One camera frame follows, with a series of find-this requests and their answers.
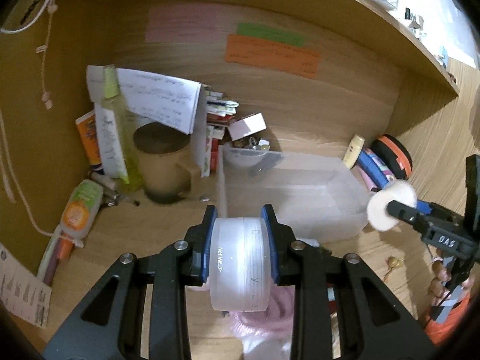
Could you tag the orange sticky note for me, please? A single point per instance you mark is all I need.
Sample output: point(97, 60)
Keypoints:
point(261, 53)

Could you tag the pink sticky note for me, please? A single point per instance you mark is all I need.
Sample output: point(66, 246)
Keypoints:
point(194, 22)

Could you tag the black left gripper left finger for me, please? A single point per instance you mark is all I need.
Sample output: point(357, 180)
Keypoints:
point(107, 322)

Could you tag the yellow-green spray bottle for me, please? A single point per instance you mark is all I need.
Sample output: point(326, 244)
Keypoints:
point(113, 103)

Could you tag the white receipt paper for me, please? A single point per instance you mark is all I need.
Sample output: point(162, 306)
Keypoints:
point(22, 293)

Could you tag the orange-label wipes pack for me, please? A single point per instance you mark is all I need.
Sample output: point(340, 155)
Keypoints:
point(81, 209)

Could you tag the small glass bowl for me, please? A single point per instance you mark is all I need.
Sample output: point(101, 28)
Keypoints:
point(243, 158)

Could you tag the brown ceramic mug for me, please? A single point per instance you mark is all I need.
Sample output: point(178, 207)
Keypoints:
point(165, 160)

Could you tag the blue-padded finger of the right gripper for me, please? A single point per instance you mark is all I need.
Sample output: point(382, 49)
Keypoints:
point(432, 209)

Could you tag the stack of books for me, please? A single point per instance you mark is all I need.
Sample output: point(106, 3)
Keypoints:
point(220, 110)

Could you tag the green sticky note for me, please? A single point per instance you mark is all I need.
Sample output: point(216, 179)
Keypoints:
point(265, 32)

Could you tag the white handwritten paper sheet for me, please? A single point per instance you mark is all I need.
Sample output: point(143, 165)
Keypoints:
point(172, 101)

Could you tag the cream lotion bottle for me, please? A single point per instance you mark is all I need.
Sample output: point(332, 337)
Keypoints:
point(353, 151)

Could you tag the black orange round case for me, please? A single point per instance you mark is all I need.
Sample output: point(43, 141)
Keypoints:
point(394, 155)

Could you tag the right hand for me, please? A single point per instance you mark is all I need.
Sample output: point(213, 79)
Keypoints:
point(437, 292)

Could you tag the orange book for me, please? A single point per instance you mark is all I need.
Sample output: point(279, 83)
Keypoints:
point(86, 127)

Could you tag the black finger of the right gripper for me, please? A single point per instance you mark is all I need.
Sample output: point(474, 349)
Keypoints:
point(408, 214)

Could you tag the clear plastic storage bin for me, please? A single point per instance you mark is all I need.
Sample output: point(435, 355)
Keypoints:
point(317, 196)

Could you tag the blue patchwork pouch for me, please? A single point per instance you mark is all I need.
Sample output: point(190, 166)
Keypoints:
point(375, 169)

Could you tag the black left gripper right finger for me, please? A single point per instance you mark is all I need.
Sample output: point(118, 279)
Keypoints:
point(372, 322)

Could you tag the small white cardboard box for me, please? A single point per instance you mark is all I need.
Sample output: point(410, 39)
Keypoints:
point(247, 126)

